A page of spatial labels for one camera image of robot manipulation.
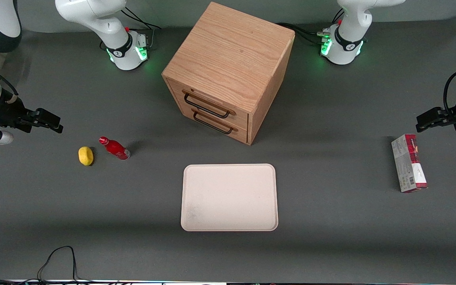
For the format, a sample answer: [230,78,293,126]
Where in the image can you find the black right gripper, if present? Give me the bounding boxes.
[0,93,64,134]

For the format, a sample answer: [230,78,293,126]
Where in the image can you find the red coke bottle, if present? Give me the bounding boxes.
[99,137,131,161]

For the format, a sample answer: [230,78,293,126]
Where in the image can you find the beige plastic tray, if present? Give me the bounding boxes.
[180,163,279,232]

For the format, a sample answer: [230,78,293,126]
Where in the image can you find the grey and red carton box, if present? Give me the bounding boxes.
[391,134,429,194]

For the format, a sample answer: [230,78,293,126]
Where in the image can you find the yellow lemon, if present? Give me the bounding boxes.
[78,146,94,167]

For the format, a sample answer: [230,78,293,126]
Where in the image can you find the wooden drawer cabinet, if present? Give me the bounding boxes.
[161,2,296,146]

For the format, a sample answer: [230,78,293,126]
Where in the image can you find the black looped table-edge cable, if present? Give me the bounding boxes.
[0,246,106,285]

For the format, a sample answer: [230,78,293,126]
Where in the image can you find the black right base cables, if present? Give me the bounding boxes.
[100,7,162,51]

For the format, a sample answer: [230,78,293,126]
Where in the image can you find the black base cables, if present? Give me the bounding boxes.
[100,7,162,51]
[276,8,345,46]

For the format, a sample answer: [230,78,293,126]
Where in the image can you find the black left base cables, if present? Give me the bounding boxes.
[276,8,345,46]

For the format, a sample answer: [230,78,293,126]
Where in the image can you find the long black drawer handle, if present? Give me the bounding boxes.
[183,93,231,119]

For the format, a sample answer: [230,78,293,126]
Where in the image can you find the short black drawer handle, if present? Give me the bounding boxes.
[192,112,234,135]

